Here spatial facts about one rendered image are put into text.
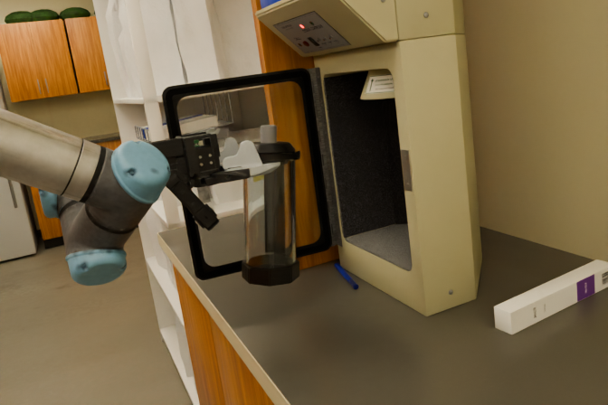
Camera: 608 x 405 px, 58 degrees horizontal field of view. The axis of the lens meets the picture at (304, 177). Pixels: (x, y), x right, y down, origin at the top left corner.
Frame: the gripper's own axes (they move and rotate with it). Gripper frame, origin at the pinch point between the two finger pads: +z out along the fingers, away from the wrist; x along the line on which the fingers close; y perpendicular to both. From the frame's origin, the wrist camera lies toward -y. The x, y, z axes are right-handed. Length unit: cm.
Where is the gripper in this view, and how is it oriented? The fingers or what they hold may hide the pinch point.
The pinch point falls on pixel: (265, 165)
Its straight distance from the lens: 95.1
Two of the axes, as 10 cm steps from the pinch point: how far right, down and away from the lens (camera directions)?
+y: -1.2, -9.8, -1.8
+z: 9.1, -1.9, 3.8
